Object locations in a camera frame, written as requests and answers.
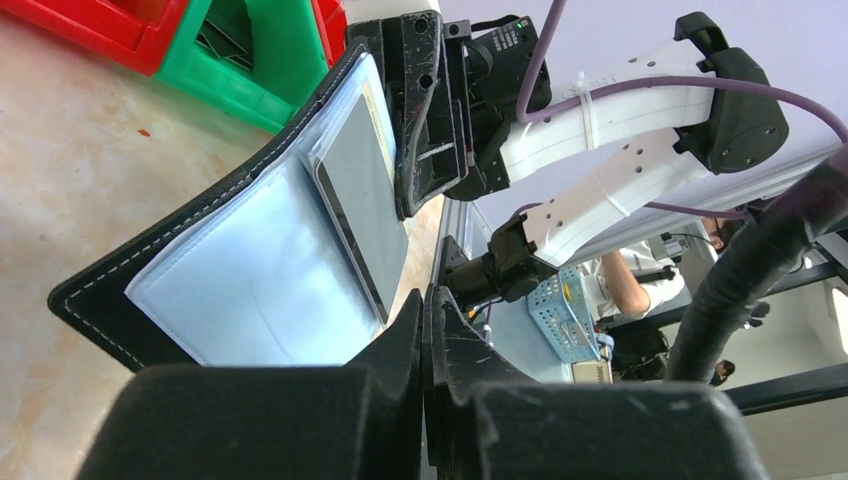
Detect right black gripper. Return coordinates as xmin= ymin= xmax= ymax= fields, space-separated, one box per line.
xmin=346 ymin=10 xmax=538 ymax=220

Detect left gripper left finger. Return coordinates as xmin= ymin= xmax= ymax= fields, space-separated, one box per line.
xmin=77 ymin=289 xmax=423 ymax=479

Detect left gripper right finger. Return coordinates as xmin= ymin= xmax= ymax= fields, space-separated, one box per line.
xmin=423 ymin=285 xmax=768 ymax=479

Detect black leather card holder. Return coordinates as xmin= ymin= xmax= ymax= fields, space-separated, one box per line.
xmin=47 ymin=40 xmax=409 ymax=371

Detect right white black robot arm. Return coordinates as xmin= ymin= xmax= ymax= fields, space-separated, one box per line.
xmin=345 ymin=10 xmax=789 ymax=308

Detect blue perforated metal basket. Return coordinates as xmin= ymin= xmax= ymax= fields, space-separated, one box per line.
xmin=526 ymin=268 xmax=604 ymax=364

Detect red bin with plastic bags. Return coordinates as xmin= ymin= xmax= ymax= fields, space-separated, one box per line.
xmin=311 ymin=0 xmax=348 ymax=67

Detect green plastic bin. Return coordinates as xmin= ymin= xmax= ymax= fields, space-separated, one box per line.
xmin=154 ymin=1 xmax=329 ymax=134

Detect person in background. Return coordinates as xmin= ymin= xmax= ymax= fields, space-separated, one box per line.
xmin=577 ymin=241 xmax=685 ymax=320

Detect black items in green bin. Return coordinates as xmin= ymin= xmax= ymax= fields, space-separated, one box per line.
xmin=196 ymin=0 xmax=254 ymax=71

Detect red bin with wooden blocks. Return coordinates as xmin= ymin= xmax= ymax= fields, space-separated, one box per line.
xmin=1 ymin=0 xmax=190 ymax=76

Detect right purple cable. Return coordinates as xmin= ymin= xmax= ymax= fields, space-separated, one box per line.
xmin=510 ymin=0 xmax=848 ymax=221

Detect black corrugated hose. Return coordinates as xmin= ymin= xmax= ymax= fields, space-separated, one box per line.
xmin=662 ymin=145 xmax=848 ymax=386

